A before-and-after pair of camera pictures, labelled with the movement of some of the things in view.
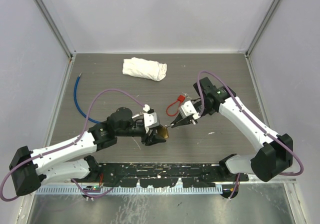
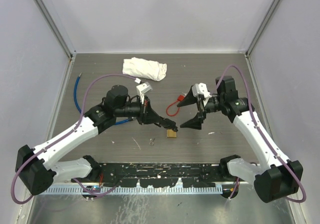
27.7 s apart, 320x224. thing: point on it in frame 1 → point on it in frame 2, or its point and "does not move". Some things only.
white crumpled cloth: [140, 67] does not move
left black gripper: [145, 138] → [147, 114]
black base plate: [160, 174] does not move
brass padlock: [163, 131] → [171, 133]
